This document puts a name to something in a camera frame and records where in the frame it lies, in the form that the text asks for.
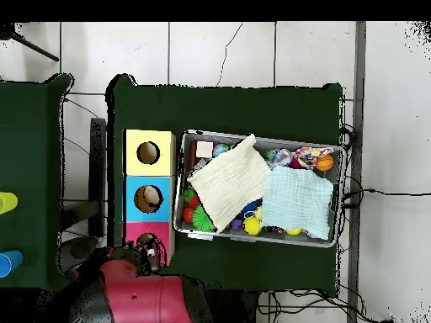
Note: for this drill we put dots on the cream yellow waffle cloth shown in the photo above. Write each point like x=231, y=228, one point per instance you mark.
x=229, y=180

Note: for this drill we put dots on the mint green waffle cloth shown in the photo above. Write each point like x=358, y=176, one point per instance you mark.
x=297, y=202

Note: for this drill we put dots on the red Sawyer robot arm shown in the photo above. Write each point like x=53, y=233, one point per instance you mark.
x=145, y=299

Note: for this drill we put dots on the clear mesh bin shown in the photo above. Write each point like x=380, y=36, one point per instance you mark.
x=176, y=202

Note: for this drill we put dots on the wooden box with three holes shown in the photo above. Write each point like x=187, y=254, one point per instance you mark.
x=148, y=180

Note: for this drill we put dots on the blue globe ball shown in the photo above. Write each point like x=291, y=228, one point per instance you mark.
x=221, y=150

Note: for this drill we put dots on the pale wooden cube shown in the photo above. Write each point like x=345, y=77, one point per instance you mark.
x=204, y=149

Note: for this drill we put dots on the green spiky ball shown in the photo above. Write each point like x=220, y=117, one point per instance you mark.
x=203, y=220

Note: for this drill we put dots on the red ball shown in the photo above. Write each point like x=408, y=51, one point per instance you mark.
x=188, y=215

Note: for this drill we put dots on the yellow tennis ball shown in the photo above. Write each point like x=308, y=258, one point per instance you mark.
x=252, y=226

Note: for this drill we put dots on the dark green table cloth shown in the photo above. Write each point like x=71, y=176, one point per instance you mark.
x=30, y=148
x=236, y=108

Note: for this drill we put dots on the smooth yellow ball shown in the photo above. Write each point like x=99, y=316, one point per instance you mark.
x=294, y=231

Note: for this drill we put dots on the colourful polka dot fabric toy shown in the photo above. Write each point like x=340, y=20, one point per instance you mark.
x=311, y=155

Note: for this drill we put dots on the orange basketball toy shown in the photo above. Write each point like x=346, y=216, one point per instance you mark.
x=325, y=163

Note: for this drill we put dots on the black equipment stand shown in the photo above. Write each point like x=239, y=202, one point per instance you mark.
x=98, y=168

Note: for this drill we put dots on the yellow plastic cup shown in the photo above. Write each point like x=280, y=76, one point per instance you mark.
x=7, y=202

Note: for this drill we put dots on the blue plastic cup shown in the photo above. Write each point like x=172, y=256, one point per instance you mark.
x=9, y=263

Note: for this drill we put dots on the black tripod leg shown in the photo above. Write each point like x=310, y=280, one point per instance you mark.
x=34, y=47

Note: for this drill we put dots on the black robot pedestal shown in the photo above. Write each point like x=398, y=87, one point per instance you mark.
x=236, y=309

